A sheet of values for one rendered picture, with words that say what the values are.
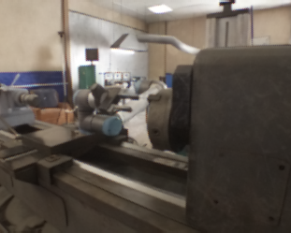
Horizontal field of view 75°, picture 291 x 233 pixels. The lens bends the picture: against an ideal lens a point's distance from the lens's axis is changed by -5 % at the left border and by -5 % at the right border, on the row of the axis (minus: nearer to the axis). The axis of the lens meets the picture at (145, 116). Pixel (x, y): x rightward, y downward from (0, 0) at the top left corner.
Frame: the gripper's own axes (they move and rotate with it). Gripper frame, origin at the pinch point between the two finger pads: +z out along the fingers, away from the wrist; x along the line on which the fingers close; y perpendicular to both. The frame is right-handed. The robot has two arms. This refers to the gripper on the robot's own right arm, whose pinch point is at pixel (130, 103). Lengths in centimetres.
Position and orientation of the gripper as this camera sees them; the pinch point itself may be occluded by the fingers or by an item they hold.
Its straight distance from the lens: 84.7
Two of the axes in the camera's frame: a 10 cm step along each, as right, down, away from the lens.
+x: -4.2, 7.7, -4.8
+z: 8.3, 1.2, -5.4
